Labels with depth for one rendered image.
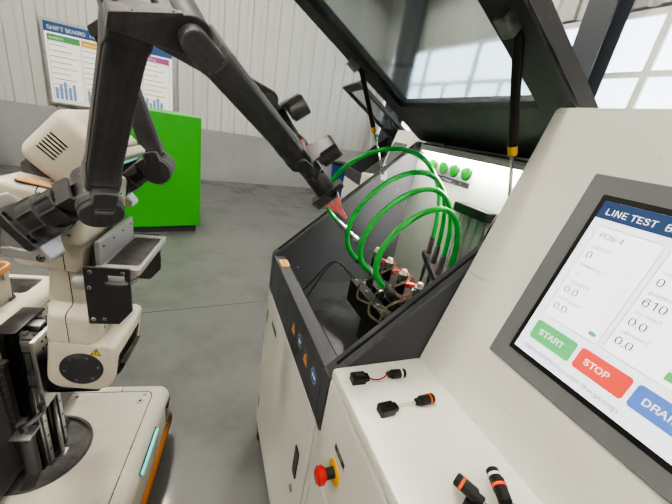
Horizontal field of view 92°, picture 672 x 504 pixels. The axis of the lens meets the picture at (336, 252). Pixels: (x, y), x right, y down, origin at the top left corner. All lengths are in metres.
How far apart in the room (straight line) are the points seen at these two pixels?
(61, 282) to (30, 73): 6.49
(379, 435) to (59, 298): 0.87
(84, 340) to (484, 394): 0.97
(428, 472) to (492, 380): 0.20
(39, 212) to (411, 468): 0.79
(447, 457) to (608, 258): 0.40
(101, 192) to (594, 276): 0.84
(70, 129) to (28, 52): 6.54
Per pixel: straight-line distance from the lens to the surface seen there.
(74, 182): 0.81
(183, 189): 4.12
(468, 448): 0.68
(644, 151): 0.68
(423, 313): 0.75
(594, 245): 0.64
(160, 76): 7.17
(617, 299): 0.61
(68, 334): 1.11
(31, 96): 7.47
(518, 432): 0.68
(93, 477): 1.49
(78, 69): 7.25
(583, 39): 5.04
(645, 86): 5.07
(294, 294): 1.02
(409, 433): 0.65
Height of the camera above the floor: 1.45
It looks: 21 degrees down
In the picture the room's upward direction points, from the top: 10 degrees clockwise
